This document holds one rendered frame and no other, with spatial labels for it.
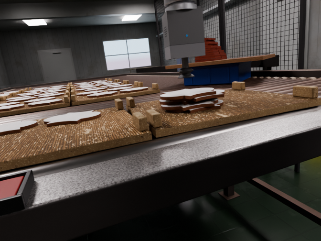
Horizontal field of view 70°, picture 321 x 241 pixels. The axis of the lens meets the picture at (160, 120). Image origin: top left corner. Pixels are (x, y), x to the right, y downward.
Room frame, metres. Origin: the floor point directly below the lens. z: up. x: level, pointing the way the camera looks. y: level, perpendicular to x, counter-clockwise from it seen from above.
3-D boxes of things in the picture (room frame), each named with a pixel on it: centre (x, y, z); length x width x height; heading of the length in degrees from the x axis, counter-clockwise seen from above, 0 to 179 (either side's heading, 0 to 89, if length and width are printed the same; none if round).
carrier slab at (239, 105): (0.63, -0.14, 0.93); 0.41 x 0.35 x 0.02; 106
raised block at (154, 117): (0.45, 0.01, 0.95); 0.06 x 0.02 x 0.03; 16
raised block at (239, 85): (0.81, -0.29, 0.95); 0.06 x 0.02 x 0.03; 16
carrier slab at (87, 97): (1.22, 0.24, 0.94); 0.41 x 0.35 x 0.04; 110
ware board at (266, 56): (1.38, -0.41, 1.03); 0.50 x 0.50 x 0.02; 57
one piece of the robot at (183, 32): (0.59, -0.08, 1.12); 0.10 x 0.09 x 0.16; 8
